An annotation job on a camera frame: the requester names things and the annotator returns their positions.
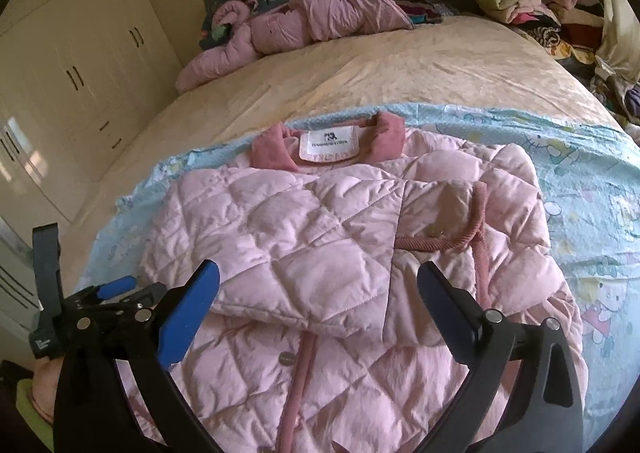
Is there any striped colourful cloth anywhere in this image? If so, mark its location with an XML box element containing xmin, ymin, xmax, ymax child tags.
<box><xmin>390</xmin><ymin>0</ymin><xmax>457</xmax><ymax>27</ymax></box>

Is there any pink puffy coat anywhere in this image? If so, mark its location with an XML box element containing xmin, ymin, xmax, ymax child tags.
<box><xmin>176</xmin><ymin>0</ymin><xmax>415</xmax><ymax>94</ymax></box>

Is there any person's left forearm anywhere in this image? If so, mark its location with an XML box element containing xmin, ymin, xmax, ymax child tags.
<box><xmin>27</xmin><ymin>358</ymin><xmax>68</xmax><ymax>434</ymax></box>

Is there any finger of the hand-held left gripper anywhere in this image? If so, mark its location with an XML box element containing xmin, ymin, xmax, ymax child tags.
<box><xmin>65</xmin><ymin>274</ymin><xmax>137</xmax><ymax>314</ymax></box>
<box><xmin>100</xmin><ymin>283</ymin><xmax>167</xmax><ymax>321</ymax></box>

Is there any blue cartoon printed blanket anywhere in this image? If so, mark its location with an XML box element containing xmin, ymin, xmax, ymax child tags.
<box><xmin>75</xmin><ymin>102</ymin><xmax>640</xmax><ymax>453</ymax></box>

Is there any dark patterned pillow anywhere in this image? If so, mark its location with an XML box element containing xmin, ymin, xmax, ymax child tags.
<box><xmin>199</xmin><ymin>0</ymin><xmax>281</xmax><ymax>51</ymax></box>

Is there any green cloth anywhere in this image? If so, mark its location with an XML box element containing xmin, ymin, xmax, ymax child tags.
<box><xmin>15</xmin><ymin>378</ymin><xmax>55</xmax><ymax>451</ymax></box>

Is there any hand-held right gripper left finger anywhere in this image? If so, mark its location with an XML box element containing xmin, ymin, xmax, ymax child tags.
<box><xmin>52</xmin><ymin>260</ymin><xmax>226</xmax><ymax>453</ymax></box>

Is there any cream curtain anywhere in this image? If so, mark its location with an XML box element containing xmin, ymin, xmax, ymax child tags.
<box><xmin>595</xmin><ymin>0</ymin><xmax>640</xmax><ymax>78</ymax></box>

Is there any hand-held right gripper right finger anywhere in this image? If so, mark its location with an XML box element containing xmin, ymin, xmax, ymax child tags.
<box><xmin>416</xmin><ymin>260</ymin><xmax>586</xmax><ymax>453</ymax></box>

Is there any pink quilted jacket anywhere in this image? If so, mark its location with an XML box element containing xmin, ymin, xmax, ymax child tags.
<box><xmin>122</xmin><ymin>112</ymin><xmax>586</xmax><ymax>453</ymax></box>

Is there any bed with beige sheet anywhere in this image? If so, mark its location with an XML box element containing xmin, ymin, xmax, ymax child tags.
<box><xmin>62</xmin><ymin>13</ymin><xmax>636</xmax><ymax>284</ymax></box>

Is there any cream wardrobe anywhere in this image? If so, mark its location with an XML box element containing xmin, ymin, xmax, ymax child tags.
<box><xmin>0</xmin><ymin>0</ymin><xmax>183</xmax><ymax>234</ymax></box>

